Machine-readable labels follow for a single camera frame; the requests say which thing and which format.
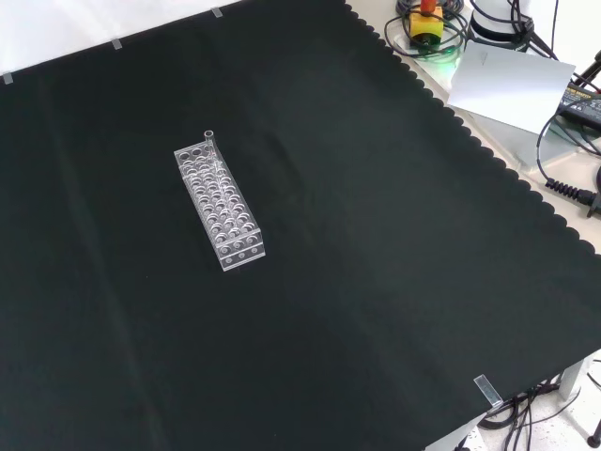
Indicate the clear glass test tube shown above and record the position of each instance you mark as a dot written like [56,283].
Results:
[210,136]

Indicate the clear plastic test tube rack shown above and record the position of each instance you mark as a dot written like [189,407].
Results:
[235,235]

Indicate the black bench cloth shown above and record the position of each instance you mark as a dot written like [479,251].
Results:
[357,244]

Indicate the clear tape strip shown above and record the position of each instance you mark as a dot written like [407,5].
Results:
[216,12]
[117,44]
[7,78]
[488,391]

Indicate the yellow stop button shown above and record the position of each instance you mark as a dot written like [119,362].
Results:
[425,26]

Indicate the pale grey board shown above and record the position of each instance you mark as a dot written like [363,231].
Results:
[507,84]

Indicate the black power adapter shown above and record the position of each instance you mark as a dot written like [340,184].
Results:
[582,105]

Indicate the black tripod leg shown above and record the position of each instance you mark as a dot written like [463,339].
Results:
[589,70]

